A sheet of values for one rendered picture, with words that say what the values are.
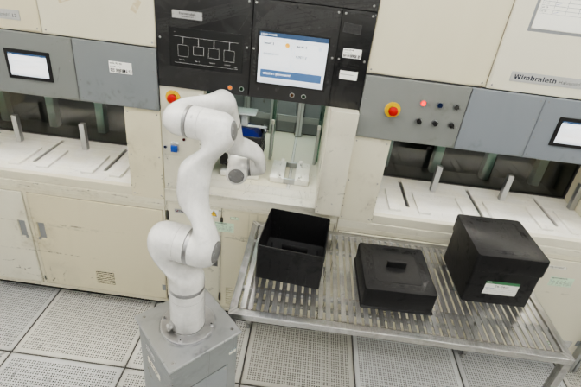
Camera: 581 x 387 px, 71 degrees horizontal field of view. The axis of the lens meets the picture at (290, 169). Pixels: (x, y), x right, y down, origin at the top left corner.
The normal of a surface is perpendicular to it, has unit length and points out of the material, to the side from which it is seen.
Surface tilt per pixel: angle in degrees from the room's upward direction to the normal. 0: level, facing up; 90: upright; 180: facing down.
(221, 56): 90
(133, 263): 90
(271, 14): 90
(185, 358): 0
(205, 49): 90
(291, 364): 0
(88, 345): 0
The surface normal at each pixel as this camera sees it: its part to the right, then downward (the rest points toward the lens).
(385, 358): 0.11, -0.87
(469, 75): -0.08, 0.47
